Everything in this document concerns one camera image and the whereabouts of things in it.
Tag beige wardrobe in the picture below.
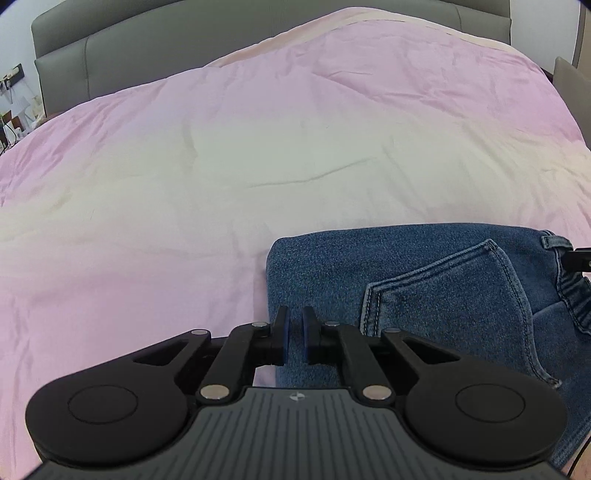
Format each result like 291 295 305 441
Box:
571 0 591 70

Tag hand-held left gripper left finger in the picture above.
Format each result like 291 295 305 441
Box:
133 305 291 401

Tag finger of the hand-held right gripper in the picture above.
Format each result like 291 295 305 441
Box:
562 247 591 274

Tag blue denim pants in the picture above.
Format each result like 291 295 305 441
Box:
265 222 591 472

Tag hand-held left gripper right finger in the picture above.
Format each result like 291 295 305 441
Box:
300 305 463 402

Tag grey upholstered chair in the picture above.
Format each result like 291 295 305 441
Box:
552 56 591 153

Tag pink floral duvet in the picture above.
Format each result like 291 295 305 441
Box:
0 6 591 472

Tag grey padded headboard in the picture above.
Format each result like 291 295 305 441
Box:
30 0 512 117

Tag wall power outlet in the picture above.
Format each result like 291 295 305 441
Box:
0 64 25 89

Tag wooden nightstand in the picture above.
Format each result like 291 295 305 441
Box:
0 95 48 155

